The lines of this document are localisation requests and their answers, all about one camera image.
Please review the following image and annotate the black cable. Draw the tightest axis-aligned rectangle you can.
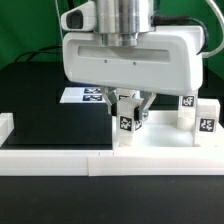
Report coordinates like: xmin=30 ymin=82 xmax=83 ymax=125
xmin=13 ymin=0 xmax=78 ymax=64

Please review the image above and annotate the grey camera cable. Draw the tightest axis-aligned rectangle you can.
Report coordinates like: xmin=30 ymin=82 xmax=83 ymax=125
xmin=153 ymin=0 xmax=224 ymax=59

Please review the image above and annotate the white U-shaped fence wall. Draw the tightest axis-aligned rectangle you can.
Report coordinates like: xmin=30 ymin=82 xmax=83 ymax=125
xmin=0 ymin=111 xmax=224 ymax=176

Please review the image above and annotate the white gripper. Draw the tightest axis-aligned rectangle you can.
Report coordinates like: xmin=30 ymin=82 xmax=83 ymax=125
xmin=63 ymin=26 xmax=203 ymax=122

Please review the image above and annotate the white square table top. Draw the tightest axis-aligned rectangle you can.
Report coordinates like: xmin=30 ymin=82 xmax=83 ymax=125
xmin=112 ymin=111 xmax=224 ymax=149

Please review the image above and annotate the white marker sheet with tags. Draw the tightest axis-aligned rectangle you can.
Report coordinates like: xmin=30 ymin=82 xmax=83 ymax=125
xmin=60 ymin=87 xmax=104 ymax=103

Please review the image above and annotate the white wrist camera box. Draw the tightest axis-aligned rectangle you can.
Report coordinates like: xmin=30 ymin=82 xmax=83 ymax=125
xmin=61 ymin=1 xmax=96 ymax=32

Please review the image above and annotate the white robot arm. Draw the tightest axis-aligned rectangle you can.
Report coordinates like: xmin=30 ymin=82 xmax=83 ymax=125
xmin=61 ymin=0 xmax=206 ymax=121

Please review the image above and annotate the thin white cable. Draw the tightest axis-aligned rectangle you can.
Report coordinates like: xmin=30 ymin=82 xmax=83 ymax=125
xmin=54 ymin=0 xmax=64 ymax=38

